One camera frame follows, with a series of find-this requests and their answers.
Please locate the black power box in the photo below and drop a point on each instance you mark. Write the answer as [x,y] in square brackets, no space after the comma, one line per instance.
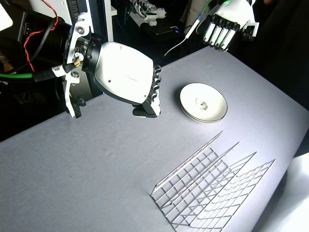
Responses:
[26,29]

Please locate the white flat panel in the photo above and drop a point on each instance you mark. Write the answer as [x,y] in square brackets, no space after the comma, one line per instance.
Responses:
[4,17]

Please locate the spare white robot hand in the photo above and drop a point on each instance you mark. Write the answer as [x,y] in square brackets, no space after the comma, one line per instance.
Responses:
[154,13]

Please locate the white plate with dark rim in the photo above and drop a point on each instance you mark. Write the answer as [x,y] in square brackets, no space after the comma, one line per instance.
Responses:
[193,119]
[205,96]

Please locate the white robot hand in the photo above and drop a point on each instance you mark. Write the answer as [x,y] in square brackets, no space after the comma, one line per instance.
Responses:
[231,10]
[123,72]

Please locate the grey table cloth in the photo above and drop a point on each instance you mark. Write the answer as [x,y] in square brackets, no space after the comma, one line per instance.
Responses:
[96,169]

